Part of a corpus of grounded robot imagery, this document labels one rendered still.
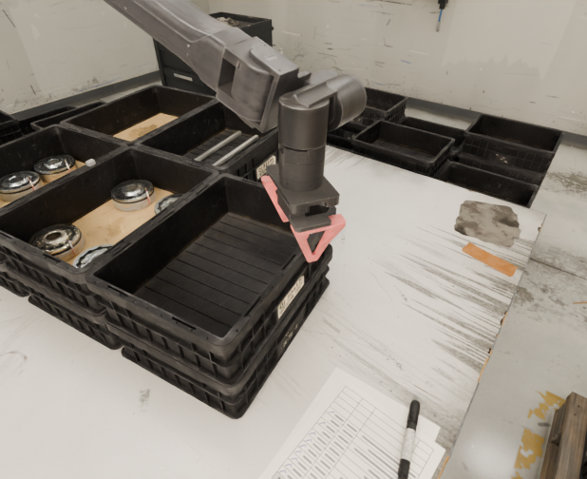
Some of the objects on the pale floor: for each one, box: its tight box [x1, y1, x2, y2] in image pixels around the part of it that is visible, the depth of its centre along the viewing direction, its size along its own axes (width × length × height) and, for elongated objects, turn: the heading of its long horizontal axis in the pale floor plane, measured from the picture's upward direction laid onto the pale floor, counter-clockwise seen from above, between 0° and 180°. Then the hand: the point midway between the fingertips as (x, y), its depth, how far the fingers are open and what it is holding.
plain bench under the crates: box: [0, 144, 547, 479], centre depth 128 cm, size 160×160×70 cm
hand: (299, 235), depth 56 cm, fingers open, 9 cm apart
